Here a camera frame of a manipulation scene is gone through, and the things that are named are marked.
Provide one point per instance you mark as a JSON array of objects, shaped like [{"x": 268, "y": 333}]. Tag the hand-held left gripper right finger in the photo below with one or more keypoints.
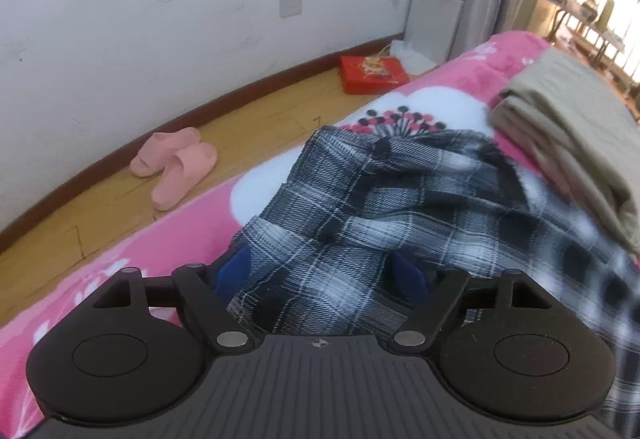
[{"x": 410, "y": 276}]

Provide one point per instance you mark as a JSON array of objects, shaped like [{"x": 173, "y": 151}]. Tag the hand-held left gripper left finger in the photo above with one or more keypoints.
[{"x": 232, "y": 271}]

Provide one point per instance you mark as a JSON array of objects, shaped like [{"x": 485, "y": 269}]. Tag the black white plaid shirt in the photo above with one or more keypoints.
[{"x": 380, "y": 199}]

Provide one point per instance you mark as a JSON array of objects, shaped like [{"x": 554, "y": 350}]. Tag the pink floral blanket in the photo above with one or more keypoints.
[{"x": 165, "y": 249}]

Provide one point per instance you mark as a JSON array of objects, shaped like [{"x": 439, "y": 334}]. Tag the red gift box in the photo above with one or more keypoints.
[{"x": 372, "y": 74}]

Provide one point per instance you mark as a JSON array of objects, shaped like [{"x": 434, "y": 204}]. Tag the folded beige cloth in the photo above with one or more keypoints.
[{"x": 565, "y": 119}]

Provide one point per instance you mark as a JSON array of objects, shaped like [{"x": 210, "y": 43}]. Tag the white power strip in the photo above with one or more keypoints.
[{"x": 410, "y": 54}]

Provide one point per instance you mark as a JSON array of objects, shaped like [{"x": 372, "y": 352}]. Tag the white water dispenser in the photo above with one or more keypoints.
[{"x": 432, "y": 24}]

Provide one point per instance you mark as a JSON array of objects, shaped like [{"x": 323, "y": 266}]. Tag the folding table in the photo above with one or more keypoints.
[{"x": 590, "y": 19}]

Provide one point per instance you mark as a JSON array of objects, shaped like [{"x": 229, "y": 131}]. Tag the green bottle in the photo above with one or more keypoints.
[{"x": 606, "y": 11}]

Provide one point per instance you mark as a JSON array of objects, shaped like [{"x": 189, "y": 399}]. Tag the white wall switch plate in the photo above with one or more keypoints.
[{"x": 290, "y": 4}]

